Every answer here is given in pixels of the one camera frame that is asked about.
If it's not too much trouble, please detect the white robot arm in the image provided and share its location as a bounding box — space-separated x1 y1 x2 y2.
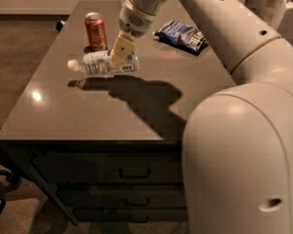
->
112 0 293 234

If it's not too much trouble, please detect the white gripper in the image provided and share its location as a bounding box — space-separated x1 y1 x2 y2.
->
111 0 156 65

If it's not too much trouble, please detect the blue chip bag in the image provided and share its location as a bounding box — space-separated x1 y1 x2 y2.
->
153 20 208 56

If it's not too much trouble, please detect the red coke can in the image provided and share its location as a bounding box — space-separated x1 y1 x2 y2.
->
84 12 107 51

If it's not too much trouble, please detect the clear plastic bottle blue label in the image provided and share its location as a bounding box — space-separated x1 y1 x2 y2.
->
67 50 140 76

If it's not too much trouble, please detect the dark drawer cabinet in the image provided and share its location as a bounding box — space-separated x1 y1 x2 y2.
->
0 140 188 224

